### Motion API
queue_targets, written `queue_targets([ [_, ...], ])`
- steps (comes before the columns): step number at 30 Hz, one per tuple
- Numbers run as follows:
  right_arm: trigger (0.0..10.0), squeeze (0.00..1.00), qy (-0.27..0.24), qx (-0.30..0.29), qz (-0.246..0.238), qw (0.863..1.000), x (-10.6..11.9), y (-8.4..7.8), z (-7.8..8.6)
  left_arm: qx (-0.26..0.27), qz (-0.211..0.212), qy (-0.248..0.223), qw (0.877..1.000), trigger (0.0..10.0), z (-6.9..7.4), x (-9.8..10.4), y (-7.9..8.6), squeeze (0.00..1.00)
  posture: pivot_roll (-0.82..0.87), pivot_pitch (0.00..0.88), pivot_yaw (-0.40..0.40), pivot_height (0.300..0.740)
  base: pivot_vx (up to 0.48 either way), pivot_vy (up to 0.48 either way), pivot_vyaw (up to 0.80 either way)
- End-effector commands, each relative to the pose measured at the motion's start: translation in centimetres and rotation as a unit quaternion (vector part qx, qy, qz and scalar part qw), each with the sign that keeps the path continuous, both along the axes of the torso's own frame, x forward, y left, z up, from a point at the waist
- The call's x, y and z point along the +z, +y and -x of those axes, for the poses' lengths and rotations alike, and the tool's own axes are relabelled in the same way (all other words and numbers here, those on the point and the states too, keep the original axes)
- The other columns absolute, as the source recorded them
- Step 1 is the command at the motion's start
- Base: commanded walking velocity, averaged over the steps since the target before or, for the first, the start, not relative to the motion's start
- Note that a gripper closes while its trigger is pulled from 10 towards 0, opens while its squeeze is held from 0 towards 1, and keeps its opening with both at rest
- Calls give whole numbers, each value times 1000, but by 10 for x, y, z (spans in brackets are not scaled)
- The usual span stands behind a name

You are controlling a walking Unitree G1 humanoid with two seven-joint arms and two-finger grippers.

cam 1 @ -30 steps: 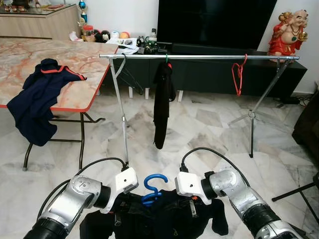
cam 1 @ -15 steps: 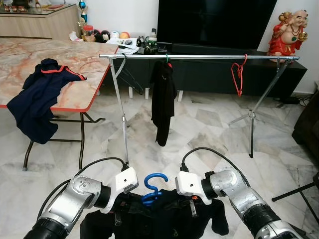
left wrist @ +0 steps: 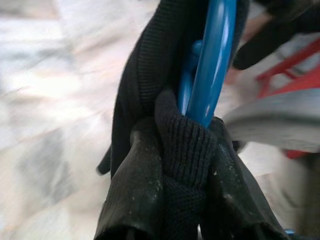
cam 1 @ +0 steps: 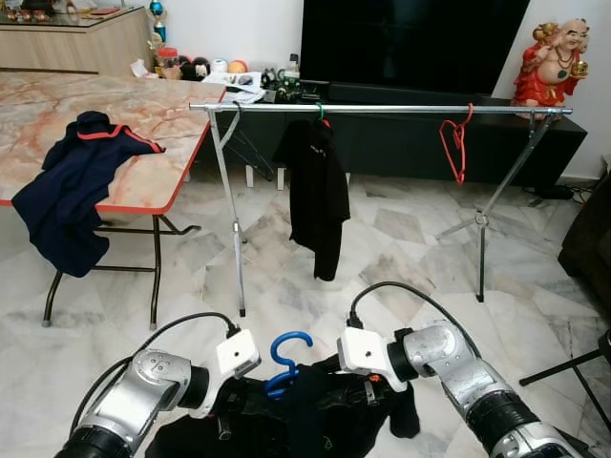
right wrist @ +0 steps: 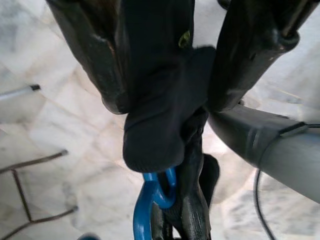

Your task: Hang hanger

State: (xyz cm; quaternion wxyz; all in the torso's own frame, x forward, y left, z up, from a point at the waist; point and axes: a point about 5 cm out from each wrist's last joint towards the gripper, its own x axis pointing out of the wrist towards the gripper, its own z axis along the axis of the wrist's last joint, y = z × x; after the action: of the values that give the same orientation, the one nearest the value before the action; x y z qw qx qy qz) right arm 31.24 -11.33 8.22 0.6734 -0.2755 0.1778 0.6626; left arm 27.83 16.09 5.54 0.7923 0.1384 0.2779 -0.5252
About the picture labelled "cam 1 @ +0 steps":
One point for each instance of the black shirt with white print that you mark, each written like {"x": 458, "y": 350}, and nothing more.
{"x": 315, "y": 191}

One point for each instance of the black flat television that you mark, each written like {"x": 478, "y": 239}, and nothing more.
{"x": 410, "y": 43}

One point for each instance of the black electronic devices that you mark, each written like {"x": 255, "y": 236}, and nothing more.
{"x": 282, "y": 91}

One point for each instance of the jar with red lid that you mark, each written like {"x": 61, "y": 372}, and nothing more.
{"x": 167, "y": 63}

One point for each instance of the red gold laughing Buddha statue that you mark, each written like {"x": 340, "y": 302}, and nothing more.
{"x": 554, "y": 67}

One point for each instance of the marble pattern folding table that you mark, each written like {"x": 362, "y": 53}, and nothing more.
{"x": 38, "y": 100}

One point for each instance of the black television console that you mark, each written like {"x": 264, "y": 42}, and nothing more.
{"x": 401, "y": 148}

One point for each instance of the small decorative figurines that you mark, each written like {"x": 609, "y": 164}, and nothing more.
{"x": 38, "y": 8}

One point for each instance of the silver metal clothes rack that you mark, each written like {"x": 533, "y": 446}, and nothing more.
{"x": 391, "y": 110}

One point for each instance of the small clear bottle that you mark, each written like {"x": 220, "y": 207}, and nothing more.
{"x": 291, "y": 65}

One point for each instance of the light wooden sideboard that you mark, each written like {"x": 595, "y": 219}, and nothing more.
{"x": 67, "y": 48}

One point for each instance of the blue hanging ornaments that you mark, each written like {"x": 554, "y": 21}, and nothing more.
{"x": 156, "y": 14}

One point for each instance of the white magazine stack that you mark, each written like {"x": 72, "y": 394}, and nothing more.
{"x": 239, "y": 88}

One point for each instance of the red clothes hanger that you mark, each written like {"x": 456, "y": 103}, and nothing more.
{"x": 463, "y": 167}

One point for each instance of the blue plastic clothes hanger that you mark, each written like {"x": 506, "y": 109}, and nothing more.
{"x": 277, "y": 384}

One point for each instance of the orange ball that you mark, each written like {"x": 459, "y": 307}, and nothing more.
{"x": 237, "y": 67}

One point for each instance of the plain black garment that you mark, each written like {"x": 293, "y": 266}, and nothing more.
{"x": 305, "y": 429}

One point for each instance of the black round figurines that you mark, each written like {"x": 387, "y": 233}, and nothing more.
{"x": 194, "y": 68}

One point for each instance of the navy garment with red trim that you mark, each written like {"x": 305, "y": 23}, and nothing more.
{"x": 67, "y": 191}

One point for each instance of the white pink packet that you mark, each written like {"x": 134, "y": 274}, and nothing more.
{"x": 141, "y": 69}

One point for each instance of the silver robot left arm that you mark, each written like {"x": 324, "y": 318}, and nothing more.
{"x": 134, "y": 401}

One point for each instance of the green clothes hanger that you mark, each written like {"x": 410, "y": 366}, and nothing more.
{"x": 321, "y": 113}

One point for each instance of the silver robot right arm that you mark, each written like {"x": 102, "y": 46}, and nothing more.
{"x": 468, "y": 382}

